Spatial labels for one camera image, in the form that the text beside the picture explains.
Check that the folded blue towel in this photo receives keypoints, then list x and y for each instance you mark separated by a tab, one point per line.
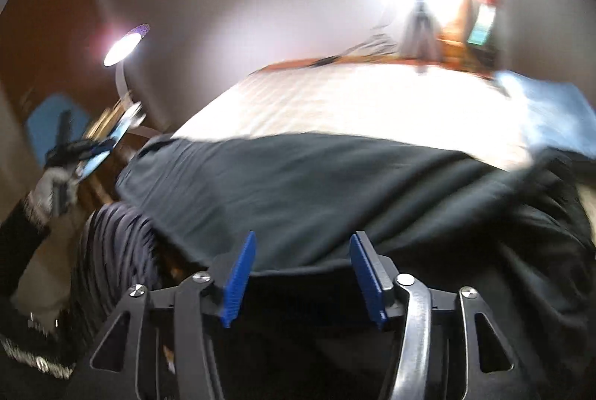
554	115

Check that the left gloved hand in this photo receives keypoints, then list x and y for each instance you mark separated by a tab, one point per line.
55	193

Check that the bed with checkered sheet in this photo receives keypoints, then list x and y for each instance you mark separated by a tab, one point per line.
436	108

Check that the orange patterned cloth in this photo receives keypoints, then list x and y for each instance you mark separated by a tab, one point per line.
454	36

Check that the dark green pants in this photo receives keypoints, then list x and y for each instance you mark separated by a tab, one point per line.
522	238

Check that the white clip desk lamp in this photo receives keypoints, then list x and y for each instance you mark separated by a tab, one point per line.
115	58

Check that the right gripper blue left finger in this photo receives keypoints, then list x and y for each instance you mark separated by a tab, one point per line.
230	273

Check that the leopard print cloth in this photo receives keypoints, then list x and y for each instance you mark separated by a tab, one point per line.
102	126

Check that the blue plastic chair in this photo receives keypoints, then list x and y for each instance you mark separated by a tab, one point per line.
42	126

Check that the person's striped trouser leg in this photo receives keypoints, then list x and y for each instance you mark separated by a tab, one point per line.
118	248

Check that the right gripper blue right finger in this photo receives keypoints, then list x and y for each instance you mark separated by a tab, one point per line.
374	280

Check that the black tripod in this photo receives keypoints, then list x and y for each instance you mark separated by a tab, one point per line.
420	43

